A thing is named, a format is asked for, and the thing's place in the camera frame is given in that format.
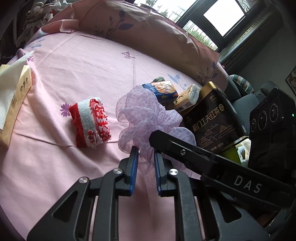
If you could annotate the red white knitted cloth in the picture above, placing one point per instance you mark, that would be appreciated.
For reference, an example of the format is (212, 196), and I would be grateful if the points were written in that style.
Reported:
(90, 120)

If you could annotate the black framed window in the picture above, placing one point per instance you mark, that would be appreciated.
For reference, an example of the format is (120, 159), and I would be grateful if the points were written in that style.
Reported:
(217, 24)

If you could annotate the black tea tin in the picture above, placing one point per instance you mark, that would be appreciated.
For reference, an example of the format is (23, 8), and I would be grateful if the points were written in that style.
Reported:
(214, 121)

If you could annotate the blue tissue packet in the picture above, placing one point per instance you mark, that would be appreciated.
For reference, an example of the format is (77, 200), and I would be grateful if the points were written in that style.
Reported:
(163, 90)

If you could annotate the striped cushion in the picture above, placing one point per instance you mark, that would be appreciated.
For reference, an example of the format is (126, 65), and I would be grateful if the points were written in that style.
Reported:
(246, 86)

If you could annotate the large yellow tissue box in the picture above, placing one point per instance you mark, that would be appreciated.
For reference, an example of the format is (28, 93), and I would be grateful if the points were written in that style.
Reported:
(16, 81)

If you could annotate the green storage box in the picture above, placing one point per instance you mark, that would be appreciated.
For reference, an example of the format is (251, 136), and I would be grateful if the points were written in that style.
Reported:
(232, 155)

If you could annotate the green crumpled cloth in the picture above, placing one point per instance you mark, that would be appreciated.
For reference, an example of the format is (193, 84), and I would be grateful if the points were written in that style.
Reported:
(159, 79)

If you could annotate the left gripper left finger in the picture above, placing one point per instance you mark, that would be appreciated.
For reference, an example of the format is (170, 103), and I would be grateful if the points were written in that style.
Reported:
(89, 209)

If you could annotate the lilac mesh scrunchie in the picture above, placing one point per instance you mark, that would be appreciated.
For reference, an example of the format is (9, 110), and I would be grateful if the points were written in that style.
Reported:
(144, 114)

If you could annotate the dark grey sofa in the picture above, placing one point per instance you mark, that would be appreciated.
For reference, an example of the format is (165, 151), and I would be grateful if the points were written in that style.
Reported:
(244, 102)

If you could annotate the yellow tissue packet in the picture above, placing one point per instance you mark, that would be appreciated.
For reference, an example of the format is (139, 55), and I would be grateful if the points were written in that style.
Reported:
(187, 98)

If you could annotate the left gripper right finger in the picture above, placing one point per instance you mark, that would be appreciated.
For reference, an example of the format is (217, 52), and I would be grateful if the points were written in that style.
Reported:
(203, 213)

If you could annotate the pink floral bedsheet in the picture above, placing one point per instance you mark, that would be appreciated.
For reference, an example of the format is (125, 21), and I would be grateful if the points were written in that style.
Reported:
(42, 161)

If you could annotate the pink floral pillow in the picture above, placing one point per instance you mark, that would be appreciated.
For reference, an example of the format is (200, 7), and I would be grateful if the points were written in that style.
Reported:
(145, 31)

